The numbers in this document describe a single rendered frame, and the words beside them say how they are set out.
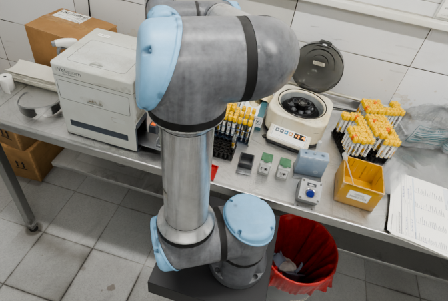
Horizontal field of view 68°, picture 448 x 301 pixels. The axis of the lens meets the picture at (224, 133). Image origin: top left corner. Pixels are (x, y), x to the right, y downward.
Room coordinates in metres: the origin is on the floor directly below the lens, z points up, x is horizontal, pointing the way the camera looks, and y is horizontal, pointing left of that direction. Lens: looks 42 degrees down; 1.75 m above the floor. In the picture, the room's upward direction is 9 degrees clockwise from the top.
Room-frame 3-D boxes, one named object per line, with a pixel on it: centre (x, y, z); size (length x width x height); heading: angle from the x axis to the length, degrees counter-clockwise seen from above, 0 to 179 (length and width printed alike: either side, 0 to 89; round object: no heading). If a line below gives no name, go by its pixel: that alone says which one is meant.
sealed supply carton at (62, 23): (1.33, 0.74, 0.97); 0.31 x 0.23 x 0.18; 75
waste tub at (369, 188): (0.78, -0.48, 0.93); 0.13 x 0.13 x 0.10; 79
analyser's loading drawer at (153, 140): (0.84, 0.22, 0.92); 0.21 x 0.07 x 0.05; 81
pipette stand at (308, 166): (0.84, -0.32, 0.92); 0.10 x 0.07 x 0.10; 88
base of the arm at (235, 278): (0.43, -0.09, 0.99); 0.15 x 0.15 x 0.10
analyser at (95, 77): (0.96, 0.40, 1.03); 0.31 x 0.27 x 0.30; 81
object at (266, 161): (0.82, -0.16, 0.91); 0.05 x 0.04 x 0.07; 171
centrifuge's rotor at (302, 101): (1.11, -0.29, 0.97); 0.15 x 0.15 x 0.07
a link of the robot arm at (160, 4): (0.75, 0.17, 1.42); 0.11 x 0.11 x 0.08; 20
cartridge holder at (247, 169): (0.83, -0.10, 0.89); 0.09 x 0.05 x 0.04; 174
